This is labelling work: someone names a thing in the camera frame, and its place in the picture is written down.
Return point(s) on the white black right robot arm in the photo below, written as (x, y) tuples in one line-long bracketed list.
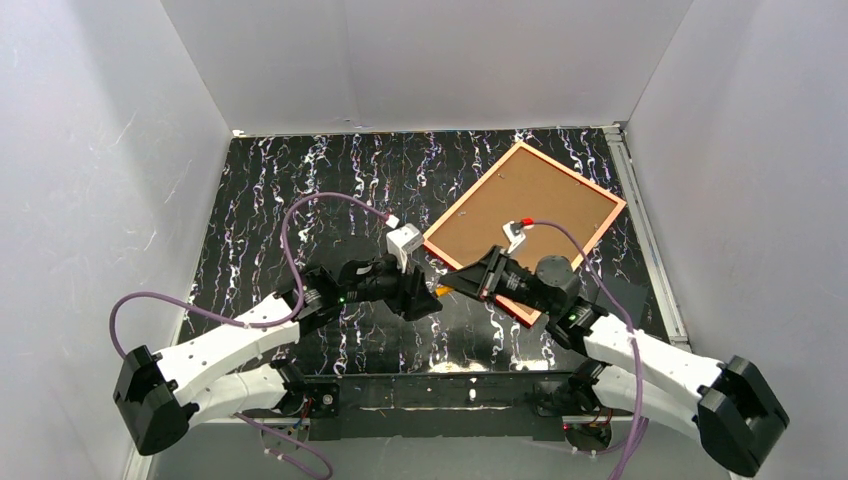
[(727, 407)]

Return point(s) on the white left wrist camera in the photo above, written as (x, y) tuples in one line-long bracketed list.
[(401, 242)]

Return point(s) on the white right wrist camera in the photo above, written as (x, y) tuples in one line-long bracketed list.
[(515, 233)]

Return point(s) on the aluminium rail front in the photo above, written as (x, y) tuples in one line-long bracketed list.
[(584, 439)]

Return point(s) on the red picture frame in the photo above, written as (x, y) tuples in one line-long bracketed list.
[(558, 211)]

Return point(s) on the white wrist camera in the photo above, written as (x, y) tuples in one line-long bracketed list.
[(401, 242), (515, 233)]

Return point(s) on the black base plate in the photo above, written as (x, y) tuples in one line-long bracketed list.
[(529, 404)]

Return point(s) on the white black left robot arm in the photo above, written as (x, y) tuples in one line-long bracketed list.
[(218, 358)]

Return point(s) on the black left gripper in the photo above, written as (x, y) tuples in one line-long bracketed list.
[(404, 289)]

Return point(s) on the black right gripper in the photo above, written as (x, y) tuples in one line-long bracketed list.
[(495, 273)]

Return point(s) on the dark grey card sheet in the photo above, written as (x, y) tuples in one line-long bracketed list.
[(630, 296)]

